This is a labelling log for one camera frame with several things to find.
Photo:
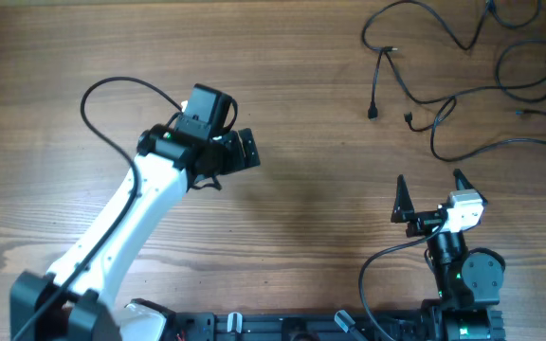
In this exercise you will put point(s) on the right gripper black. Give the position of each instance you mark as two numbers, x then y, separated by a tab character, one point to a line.
404	212

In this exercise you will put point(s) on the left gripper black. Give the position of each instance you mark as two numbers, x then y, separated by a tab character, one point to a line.
236	159

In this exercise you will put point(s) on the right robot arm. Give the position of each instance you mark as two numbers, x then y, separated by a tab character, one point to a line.
468	280

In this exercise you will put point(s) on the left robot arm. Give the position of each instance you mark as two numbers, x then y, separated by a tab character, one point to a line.
75	299

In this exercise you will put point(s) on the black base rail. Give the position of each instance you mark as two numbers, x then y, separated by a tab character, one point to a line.
416	325

